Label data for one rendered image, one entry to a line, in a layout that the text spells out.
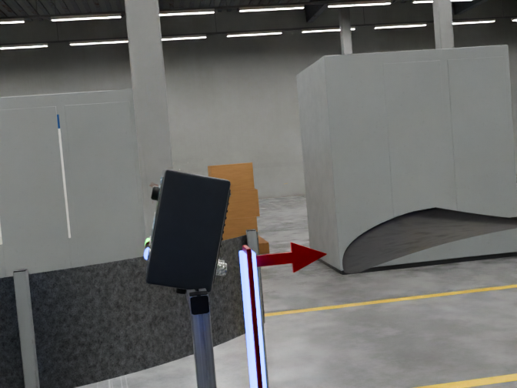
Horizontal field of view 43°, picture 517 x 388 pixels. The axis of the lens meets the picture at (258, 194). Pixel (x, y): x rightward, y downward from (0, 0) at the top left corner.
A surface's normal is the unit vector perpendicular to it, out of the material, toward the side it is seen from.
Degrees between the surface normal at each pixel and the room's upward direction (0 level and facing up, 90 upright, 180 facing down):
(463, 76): 90
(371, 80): 90
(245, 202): 90
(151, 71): 90
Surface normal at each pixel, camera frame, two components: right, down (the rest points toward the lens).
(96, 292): 0.51, 0.00
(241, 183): 0.17, 0.04
